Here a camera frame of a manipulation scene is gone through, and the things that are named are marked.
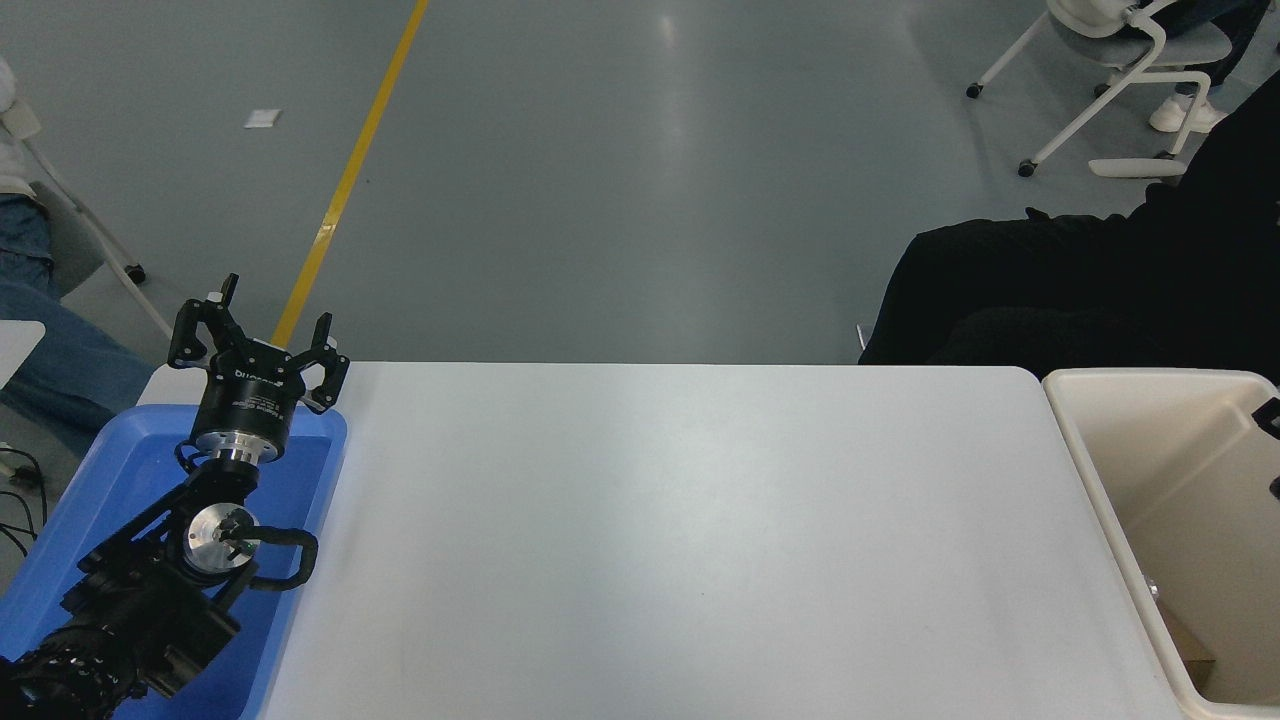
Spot large pale bin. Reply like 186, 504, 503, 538
1042, 367, 1280, 720

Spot brown cardboard piece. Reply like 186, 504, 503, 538
1160, 600, 1218, 691

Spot person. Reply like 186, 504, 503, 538
1125, 0, 1273, 134
0, 55, 156, 456
858, 95, 1280, 383

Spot white office chair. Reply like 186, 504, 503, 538
965, 0, 1233, 181

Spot white side table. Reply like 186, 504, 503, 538
0, 320, 47, 389

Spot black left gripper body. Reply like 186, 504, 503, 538
193, 340, 313, 443

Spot grey chair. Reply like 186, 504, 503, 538
0, 100, 176, 341

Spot blue plastic tray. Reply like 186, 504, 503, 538
0, 403, 349, 720

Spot black floor cables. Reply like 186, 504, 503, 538
0, 447, 49, 559

